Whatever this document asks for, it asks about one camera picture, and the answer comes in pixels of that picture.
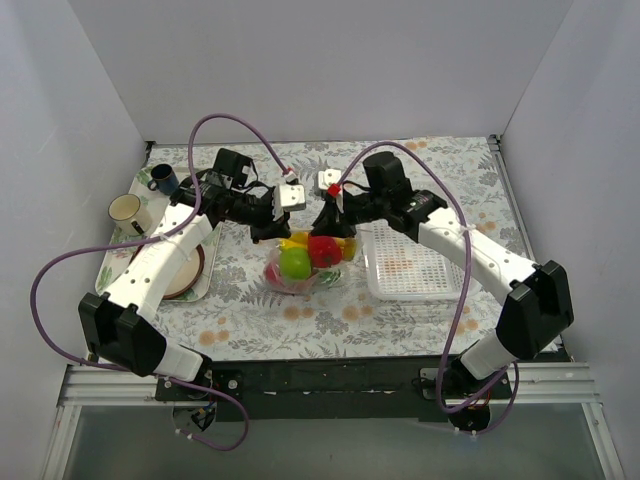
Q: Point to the yellow fake banana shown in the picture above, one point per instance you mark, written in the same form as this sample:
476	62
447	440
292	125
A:
297	240

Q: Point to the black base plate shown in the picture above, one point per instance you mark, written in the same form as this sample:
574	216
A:
339	388

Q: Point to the green fake apple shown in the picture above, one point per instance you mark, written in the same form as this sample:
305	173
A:
295	264

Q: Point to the leaf pattern white tray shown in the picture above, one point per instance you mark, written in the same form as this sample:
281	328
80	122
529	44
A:
115	262

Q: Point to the aluminium frame rail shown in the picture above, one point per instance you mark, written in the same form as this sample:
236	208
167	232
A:
86	386

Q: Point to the pink fake fruit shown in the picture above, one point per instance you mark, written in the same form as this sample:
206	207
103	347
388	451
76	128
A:
272	275

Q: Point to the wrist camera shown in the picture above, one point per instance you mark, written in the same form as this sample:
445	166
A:
328	184
288	198

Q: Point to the white plastic basket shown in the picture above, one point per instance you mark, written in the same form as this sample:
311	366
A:
398	269

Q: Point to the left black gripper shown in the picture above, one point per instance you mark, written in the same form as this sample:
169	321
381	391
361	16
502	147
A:
273	227

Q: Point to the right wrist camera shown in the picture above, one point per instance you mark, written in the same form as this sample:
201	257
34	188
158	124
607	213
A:
328	184

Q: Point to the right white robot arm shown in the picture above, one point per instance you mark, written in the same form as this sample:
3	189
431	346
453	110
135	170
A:
535	298

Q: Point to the cream mug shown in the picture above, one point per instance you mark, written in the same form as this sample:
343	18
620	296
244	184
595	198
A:
130	215

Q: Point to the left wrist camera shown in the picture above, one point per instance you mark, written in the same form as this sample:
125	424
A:
288	198

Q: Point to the clear zip top bag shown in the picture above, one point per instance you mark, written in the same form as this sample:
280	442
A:
320	279

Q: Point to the red rimmed cream plate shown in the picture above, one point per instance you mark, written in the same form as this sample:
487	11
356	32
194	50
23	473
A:
188	274

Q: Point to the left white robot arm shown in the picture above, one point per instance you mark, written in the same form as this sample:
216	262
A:
117	324

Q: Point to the amber fake food piece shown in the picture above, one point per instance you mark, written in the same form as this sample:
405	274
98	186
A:
349	248

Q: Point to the red fake bell pepper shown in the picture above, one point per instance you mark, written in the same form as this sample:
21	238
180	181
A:
324	251

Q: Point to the dark blue mug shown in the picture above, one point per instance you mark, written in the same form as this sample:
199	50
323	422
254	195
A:
163	179

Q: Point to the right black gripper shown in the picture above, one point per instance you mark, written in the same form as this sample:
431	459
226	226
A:
329	220

